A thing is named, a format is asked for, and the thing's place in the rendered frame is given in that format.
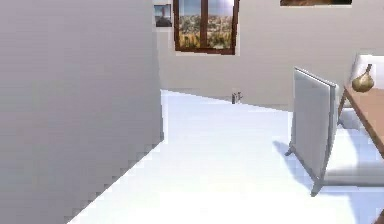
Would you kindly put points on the dark framed wall picture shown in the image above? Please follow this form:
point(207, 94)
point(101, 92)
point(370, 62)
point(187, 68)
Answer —
point(315, 2)

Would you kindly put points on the brown framed window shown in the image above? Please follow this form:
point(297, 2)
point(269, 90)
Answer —
point(204, 26)

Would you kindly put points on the small framed wall picture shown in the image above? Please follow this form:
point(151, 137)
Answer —
point(163, 15)

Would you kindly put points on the white chair with grey legs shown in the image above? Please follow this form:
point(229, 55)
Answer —
point(311, 123)

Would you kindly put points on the brown wooden table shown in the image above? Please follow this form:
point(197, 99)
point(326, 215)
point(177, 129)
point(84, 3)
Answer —
point(368, 113)

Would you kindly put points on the golden round vase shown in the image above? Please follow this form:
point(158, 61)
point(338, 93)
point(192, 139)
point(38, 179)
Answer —
point(363, 82)

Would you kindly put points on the small grey floor object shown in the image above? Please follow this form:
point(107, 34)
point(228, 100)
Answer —
point(236, 97)

